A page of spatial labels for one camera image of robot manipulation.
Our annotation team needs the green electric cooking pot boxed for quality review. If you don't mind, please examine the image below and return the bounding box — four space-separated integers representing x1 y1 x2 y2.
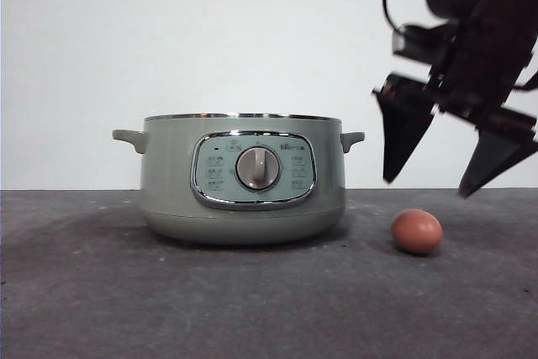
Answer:
111 112 366 245

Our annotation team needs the brown egg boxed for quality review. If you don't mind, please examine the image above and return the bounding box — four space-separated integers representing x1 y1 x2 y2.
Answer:
390 208 444 256

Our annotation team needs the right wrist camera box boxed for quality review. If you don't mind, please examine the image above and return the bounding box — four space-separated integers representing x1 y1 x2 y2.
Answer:
392 24 458 71

